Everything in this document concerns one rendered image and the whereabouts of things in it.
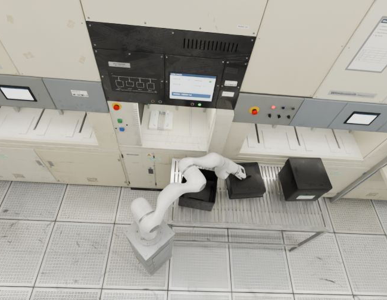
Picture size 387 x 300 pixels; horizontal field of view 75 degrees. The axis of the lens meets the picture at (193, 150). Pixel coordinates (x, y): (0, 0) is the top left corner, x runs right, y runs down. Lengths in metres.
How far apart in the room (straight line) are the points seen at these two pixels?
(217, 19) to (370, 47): 0.86
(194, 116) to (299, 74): 1.10
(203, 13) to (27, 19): 0.89
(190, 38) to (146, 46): 0.25
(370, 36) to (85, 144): 2.10
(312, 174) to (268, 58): 1.04
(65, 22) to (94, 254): 2.06
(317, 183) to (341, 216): 1.32
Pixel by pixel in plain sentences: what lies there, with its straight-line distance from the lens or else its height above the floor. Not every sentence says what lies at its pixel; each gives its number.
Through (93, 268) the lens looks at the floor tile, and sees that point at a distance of 2.80.
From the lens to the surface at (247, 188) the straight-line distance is 2.12.
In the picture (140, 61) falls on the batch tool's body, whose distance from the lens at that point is 1.57.
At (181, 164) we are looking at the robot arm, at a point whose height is 1.35.
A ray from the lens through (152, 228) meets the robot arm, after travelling 1.59.
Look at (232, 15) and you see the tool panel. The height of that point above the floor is 2.05.
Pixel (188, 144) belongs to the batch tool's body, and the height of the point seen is 0.87.
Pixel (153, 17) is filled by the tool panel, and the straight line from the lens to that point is 1.42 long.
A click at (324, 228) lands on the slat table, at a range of 2.36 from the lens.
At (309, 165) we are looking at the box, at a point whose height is 1.01.
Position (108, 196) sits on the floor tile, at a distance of 3.00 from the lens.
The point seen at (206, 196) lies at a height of 0.77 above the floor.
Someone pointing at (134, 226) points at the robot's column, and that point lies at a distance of 2.03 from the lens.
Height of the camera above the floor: 2.68
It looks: 55 degrees down
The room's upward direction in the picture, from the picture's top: 9 degrees clockwise
